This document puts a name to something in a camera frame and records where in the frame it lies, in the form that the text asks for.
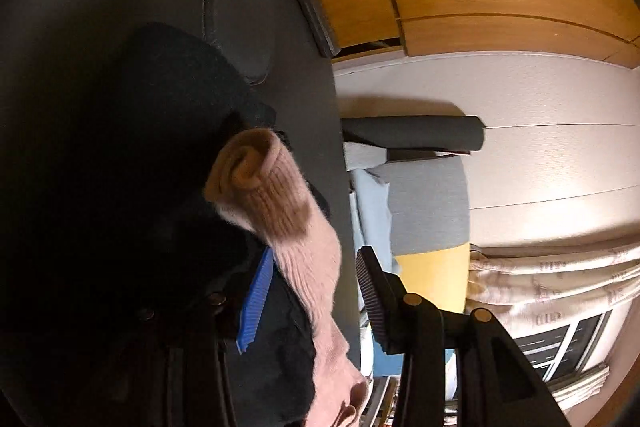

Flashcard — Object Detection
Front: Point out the left beige curtain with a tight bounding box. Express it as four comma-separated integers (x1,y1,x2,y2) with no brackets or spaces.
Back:
465,243,639,338

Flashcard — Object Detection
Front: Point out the pink knit sweater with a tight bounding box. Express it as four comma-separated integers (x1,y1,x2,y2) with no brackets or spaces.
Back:
204,129,370,426

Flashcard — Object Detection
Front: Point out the light blue garment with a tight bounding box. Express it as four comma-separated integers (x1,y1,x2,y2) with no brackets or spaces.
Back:
348,168,402,313

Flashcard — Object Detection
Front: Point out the grey yellow blue headboard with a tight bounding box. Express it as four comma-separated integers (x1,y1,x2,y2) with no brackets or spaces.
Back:
342,116,485,312

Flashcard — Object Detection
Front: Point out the black bed cover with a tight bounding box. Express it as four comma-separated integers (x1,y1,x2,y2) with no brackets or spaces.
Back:
1,0,352,426

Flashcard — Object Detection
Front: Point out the window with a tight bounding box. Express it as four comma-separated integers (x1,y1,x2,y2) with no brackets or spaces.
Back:
515,311,611,383

